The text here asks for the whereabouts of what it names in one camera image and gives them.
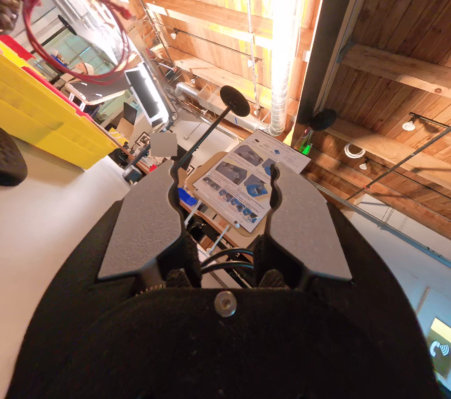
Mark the black floor lamp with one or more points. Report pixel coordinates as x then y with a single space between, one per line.
67 24
236 101

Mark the wooden board back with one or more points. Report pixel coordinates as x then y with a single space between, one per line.
95 90

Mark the green exit sign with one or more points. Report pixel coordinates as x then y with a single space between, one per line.
305 149

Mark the yellow plastic bin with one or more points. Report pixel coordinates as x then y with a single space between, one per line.
45 117

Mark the studio light panel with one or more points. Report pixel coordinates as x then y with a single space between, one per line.
148 99

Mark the wooden instruction board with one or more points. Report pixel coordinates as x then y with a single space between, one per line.
246 173

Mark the black chair armrest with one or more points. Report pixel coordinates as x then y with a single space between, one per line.
10 159

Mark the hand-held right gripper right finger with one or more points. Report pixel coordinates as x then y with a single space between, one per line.
306 230

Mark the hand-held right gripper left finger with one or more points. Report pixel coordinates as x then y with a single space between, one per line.
144 226

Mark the blue plastic bin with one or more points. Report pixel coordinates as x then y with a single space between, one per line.
186 196

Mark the green phone sign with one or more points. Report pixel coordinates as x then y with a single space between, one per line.
440 349

